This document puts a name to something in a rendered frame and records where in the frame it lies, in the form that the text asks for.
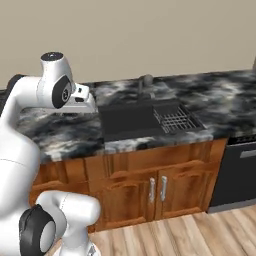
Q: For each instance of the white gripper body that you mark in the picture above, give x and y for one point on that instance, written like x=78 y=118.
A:
x=83 y=106

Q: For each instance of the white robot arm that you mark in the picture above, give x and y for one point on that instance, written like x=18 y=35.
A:
x=20 y=156

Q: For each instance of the black sink basin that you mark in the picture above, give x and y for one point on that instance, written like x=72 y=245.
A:
x=128 y=121

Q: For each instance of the grey sink tap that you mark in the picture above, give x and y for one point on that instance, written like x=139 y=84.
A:
x=145 y=83

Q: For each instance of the wooden drawer front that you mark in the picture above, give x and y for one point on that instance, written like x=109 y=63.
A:
x=65 y=171

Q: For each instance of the wooden panel under sink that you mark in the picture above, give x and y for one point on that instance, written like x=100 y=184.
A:
x=156 y=156

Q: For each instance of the black dishwasher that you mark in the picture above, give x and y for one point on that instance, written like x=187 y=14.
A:
x=235 y=173

